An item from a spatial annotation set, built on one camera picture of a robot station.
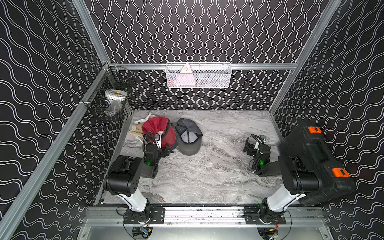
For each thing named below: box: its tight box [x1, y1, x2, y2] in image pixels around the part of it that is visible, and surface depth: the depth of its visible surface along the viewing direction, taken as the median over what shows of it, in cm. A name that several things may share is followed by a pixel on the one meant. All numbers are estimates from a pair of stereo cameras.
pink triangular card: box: [174, 63, 196, 86], surface depth 92 cm
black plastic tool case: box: [279, 121, 356, 206], surface depth 70 cm
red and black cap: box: [142, 116, 178, 151], surface depth 97 cm
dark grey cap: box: [175, 117, 203, 156], surface depth 105 cm
